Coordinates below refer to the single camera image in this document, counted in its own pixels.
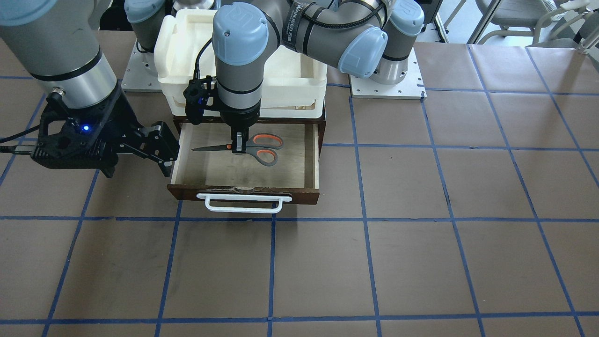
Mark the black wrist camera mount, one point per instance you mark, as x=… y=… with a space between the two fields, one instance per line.
x=200 y=95

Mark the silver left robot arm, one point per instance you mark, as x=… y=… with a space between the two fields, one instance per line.
x=364 y=38

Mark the wooden drawer with white handle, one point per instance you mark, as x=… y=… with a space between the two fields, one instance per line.
x=237 y=183

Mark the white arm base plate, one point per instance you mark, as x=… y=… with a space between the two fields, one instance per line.
x=400 y=81
x=141 y=74

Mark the orange grey handled scissors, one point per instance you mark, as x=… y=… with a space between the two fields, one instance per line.
x=261 y=146

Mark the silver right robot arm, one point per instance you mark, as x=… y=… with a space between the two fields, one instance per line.
x=56 y=45

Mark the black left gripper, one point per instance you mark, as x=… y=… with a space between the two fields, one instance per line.
x=240 y=118

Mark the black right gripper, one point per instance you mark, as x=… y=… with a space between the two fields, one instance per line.
x=122 y=118

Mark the white plastic tray box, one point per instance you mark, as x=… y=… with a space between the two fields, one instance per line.
x=293 y=85

